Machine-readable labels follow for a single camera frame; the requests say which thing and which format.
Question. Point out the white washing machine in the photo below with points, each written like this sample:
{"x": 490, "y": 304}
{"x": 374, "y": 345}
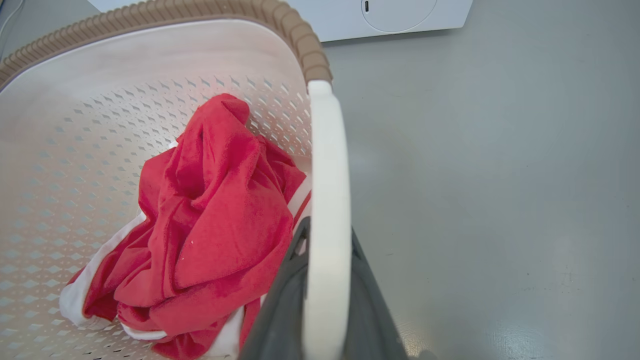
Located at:
{"x": 350, "y": 15}

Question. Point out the white perforated laundry basket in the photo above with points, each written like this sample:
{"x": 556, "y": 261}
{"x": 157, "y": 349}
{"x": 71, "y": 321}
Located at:
{"x": 75, "y": 165}

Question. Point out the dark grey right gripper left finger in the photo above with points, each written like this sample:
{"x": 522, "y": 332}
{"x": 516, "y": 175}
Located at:
{"x": 280, "y": 315}

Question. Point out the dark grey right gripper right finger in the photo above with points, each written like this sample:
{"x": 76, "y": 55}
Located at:
{"x": 370, "y": 320}

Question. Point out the red and white garment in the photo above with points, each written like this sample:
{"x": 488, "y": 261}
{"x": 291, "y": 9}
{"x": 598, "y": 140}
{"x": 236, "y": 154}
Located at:
{"x": 215, "y": 220}

